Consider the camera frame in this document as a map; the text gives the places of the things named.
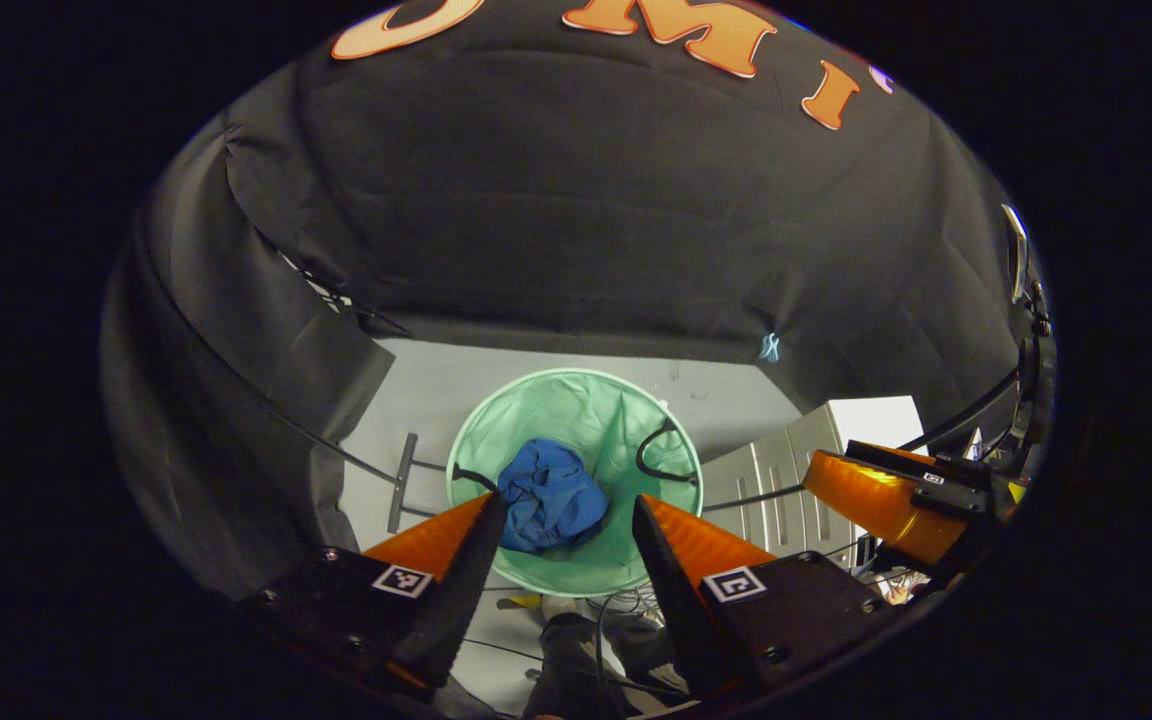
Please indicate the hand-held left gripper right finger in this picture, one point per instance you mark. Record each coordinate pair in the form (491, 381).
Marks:
(681, 610)

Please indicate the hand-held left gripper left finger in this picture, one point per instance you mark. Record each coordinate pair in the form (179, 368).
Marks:
(461, 600)

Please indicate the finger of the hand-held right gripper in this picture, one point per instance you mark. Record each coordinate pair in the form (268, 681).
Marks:
(876, 500)

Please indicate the green laundry hamper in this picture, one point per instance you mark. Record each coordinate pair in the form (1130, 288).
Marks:
(576, 410)

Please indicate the grey drawer cabinet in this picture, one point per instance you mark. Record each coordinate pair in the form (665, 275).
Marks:
(786, 480)

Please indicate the person's dark trouser leg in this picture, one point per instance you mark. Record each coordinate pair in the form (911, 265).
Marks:
(576, 660)

